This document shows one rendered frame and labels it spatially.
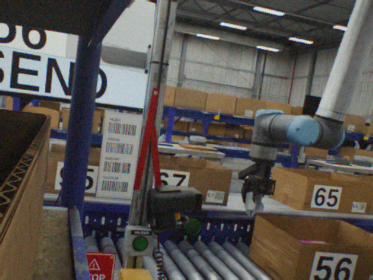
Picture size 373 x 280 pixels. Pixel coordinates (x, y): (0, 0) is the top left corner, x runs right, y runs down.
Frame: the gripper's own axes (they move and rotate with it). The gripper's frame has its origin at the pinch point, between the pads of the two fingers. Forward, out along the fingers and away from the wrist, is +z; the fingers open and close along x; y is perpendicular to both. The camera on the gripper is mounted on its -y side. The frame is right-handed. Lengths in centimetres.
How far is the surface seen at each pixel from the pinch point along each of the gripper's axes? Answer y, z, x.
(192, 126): -886, -1, 341
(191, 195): 36, -14, -39
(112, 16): 87, -37, -69
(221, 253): -11.0, 20.1, -2.2
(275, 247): 9.2, 9.1, 6.7
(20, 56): 27, -39, -80
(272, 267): 9.1, 16.3, 6.8
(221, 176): -28.8, -7.2, 1.9
